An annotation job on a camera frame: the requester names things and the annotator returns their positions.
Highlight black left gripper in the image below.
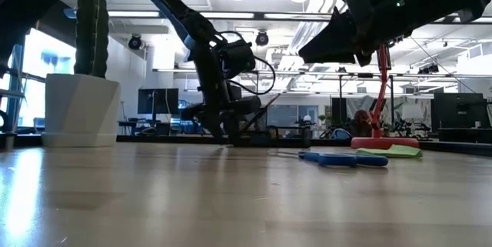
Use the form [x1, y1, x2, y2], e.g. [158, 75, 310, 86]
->
[179, 82, 264, 148]

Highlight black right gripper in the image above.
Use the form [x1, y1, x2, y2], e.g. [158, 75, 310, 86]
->
[298, 0, 414, 67]

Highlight orange yellow pencil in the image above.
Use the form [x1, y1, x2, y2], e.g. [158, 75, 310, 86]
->
[241, 96, 278, 132]
[245, 92, 281, 129]

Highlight blue handled scissors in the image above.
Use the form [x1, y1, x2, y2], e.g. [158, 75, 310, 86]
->
[268, 150, 390, 169]

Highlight black mesh desk organizer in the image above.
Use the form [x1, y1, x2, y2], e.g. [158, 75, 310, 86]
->
[230, 105, 313, 149]

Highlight small black monitor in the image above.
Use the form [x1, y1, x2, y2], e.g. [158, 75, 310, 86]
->
[137, 88, 180, 115]

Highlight person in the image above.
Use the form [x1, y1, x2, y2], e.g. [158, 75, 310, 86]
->
[352, 108, 373, 137]

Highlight red desk lamp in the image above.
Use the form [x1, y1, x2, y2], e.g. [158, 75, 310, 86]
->
[350, 45, 421, 150]

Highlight green sticky note pad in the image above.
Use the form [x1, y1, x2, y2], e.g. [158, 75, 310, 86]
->
[355, 143, 424, 159]

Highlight white faceted plant pot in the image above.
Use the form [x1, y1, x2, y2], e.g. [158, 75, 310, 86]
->
[41, 72, 121, 149]

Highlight large black monitor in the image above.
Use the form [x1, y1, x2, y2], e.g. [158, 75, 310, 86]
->
[430, 92, 490, 129]

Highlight green cactus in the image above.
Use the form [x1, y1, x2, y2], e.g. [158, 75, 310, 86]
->
[74, 0, 110, 79]

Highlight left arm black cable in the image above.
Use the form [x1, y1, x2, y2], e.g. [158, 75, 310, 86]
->
[213, 30, 277, 96]

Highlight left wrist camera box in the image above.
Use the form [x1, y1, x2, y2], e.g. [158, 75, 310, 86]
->
[218, 38, 258, 80]

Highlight round black ceiling camera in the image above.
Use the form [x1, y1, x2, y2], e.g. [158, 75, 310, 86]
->
[255, 30, 270, 47]
[128, 33, 144, 51]

